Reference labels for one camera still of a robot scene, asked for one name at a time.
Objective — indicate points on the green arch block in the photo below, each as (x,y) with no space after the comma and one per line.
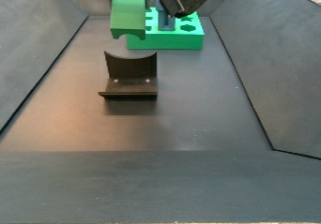
(127,18)

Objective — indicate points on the black curved fixture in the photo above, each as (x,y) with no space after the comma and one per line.
(131,76)

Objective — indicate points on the green shape sorter board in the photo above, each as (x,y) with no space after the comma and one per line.
(184,38)

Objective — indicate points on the blue pentagon peg block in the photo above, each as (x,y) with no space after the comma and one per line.
(166,22)

